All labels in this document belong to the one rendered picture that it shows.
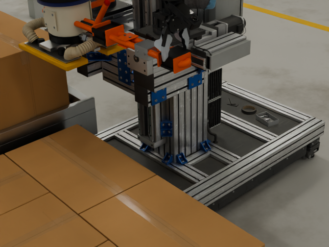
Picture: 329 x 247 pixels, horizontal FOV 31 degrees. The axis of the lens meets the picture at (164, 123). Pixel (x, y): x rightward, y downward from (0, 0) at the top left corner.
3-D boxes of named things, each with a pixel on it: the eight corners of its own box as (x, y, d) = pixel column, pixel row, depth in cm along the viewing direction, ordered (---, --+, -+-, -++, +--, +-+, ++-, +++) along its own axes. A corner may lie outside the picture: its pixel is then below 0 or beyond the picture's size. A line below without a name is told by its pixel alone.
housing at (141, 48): (133, 56, 206) (132, 43, 204) (149, 50, 210) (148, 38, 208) (147, 61, 202) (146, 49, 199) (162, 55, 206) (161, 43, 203)
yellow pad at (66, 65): (18, 48, 244) (16, 36, 241) (39, 40, 250) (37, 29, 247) (67, 72, 222) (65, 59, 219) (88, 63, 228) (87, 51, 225)
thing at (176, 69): (157, 66, 197) (156, 52, 195) (173, 59, 202) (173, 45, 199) (175, 74, 192) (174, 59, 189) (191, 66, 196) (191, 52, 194)
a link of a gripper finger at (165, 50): (154, 57, 196) (161, 30, 194) (167, 62, 193) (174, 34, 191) (147, 57, 194) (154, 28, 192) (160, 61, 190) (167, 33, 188)
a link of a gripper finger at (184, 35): (181, 44, 203) (173, 22, 197) (194, 48, 199) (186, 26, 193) (175, 49, 202) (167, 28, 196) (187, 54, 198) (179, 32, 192)
